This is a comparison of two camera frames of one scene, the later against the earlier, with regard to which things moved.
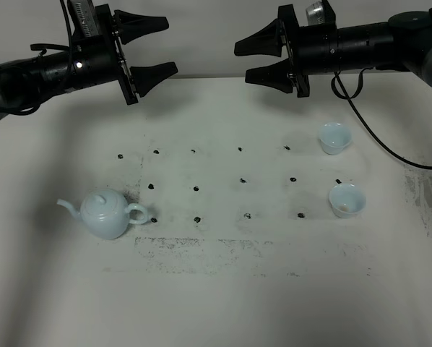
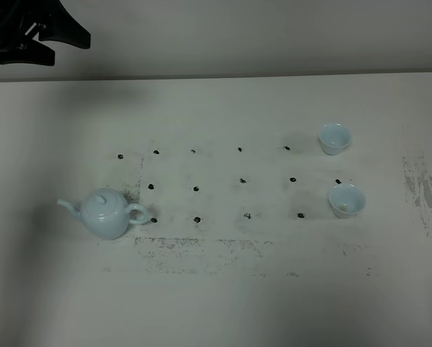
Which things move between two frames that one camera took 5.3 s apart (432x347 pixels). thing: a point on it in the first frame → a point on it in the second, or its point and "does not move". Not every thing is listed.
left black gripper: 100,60 → 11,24
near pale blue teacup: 347,201 does not move
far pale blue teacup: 334,137 does not move
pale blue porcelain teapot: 105,213 does not move
